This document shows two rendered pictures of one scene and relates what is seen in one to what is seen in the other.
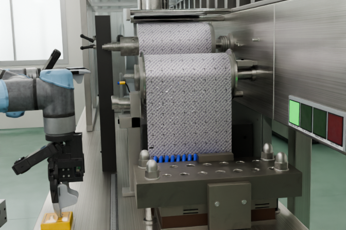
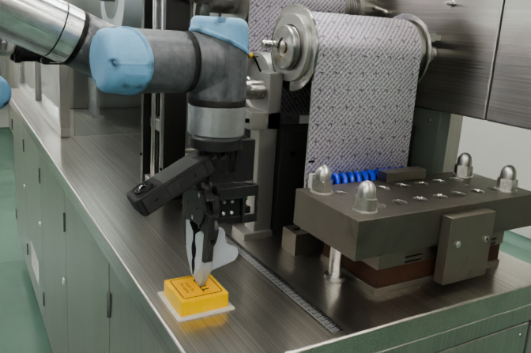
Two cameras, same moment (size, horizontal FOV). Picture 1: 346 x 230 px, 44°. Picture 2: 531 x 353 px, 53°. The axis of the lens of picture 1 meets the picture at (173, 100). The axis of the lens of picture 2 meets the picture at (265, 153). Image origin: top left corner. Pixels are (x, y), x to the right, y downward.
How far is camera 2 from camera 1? 0.60 m
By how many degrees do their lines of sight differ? 23
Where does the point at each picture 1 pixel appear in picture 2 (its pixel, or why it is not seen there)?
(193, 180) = (427, 210)
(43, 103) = (209, 80)
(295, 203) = not seen: hidden behind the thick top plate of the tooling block
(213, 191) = (456, 226)
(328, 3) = not seen: outside the picture
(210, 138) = (385, 146)
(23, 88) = (178, 46)
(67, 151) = (227, 168)
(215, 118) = (395, 116)
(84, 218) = (224, 282)
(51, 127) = (216, 125)
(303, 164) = not seen: hidden behind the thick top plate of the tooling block
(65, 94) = (243, 65)
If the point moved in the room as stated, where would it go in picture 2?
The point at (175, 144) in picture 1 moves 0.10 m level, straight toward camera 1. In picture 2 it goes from (343, 155) to (374, 170)
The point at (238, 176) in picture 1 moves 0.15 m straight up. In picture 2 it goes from (475, 202) to (490, 109)
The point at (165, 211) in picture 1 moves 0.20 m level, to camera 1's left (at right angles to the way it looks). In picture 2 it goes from (384, 261) to (258, 277)
